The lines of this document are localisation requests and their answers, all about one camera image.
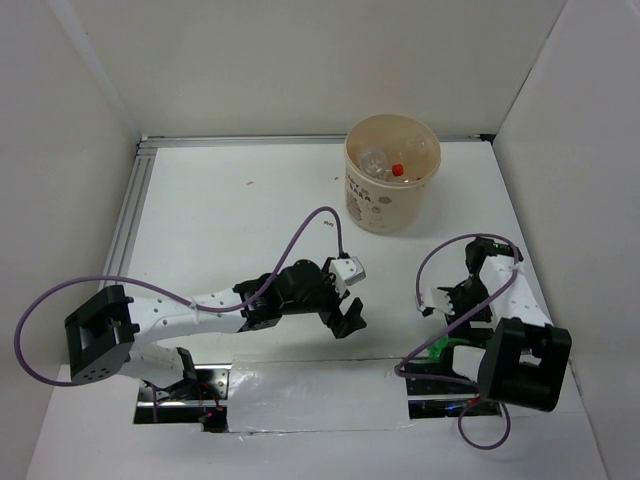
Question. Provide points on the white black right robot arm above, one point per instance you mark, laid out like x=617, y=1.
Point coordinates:
x=525, y=359

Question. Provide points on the black label small bottle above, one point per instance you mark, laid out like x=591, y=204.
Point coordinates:
x=374, y=162

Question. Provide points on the clear crushed white-cap bottle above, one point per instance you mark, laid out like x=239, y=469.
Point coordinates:
x=416, y=148

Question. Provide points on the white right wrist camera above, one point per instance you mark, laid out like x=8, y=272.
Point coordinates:
x=434, y=300

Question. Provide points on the green plastic bottle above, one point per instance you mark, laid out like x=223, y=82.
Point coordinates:
x=435, y=350

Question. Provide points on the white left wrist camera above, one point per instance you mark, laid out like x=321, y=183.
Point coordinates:
x=347, y=271

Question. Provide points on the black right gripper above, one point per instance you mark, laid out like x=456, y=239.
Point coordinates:
x=465, y=331

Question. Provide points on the aluminium frame rail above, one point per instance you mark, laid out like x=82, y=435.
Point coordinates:
x=205, y=213

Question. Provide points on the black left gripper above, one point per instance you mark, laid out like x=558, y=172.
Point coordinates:
x=340, y=325

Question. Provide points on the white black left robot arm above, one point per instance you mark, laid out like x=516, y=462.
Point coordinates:
x=114, y=333

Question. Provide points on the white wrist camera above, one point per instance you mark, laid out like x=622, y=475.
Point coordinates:
x=434, y=300
x=347, y=271

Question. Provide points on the beige paper bucket bin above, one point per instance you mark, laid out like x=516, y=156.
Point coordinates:
x=375, y=205

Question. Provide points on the red cap cola bottle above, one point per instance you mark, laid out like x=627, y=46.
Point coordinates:
x=395, y=174

